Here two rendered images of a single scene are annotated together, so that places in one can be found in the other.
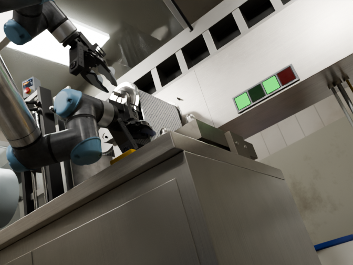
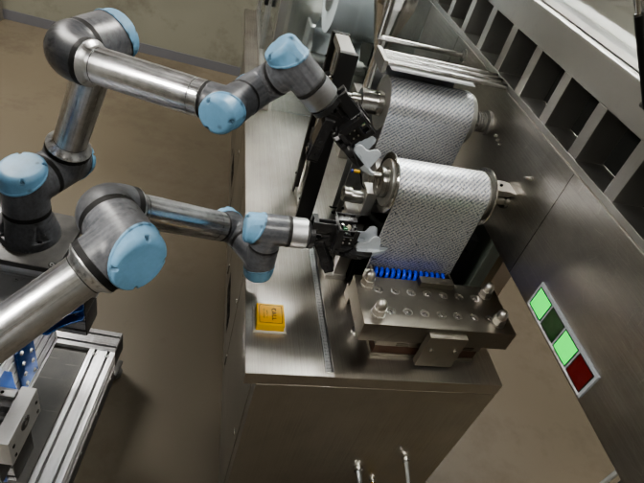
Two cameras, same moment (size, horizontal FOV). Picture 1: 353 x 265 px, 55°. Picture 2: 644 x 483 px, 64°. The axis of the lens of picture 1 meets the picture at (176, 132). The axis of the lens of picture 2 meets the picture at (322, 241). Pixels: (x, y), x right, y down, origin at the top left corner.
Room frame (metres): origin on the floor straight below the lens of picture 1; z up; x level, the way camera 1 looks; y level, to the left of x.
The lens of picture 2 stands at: (0.14, -0.52, 1.89)
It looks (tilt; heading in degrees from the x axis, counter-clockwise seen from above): 39 degrees down; 42
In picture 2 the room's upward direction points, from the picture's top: 18 degrees clockwise
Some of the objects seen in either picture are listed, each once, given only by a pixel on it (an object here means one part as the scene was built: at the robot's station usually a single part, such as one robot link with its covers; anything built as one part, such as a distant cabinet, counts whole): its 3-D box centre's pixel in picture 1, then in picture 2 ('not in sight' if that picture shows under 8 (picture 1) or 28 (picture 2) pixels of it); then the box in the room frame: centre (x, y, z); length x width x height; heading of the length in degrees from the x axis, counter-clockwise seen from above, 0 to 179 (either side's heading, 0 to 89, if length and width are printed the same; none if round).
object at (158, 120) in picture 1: (167, 135); (421, 245); (1.10, 0.03, 1.11); 0.23 x 0.01 x 0.18; 151
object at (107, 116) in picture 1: (100, 114); (299, 232); (0.82, 0.19, 1.11); 0.08 x 0.05 x 0.08; 61
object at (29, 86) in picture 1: (30, 88); not in sight; (1.31, 0.61, 1.66); 0.07 x 0.07 x 0.10; 77
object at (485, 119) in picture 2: not in sight; (475, 121); (1.40, 0.22, 1.33); 0.07 x 0.07 x 0.07; 61
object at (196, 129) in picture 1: (210, 151); (429, 311); (1.07, -0.09, 1.00); 0.40 x 0.16 x 0.06; 151
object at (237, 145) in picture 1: (239, 149); (440, 351); (1.04, -0.18, 0.96); 0.10 x 0.03 x 0.11; 151
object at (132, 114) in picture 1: (120, 118); (332, 234); (0.89, 0.15, 1.12); 0.12 x 0.08 x 0.09; 151
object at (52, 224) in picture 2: not in sight; (28, 220); (0.34, 0.71, 0.87); 0.15 x 0.15 x 0.10
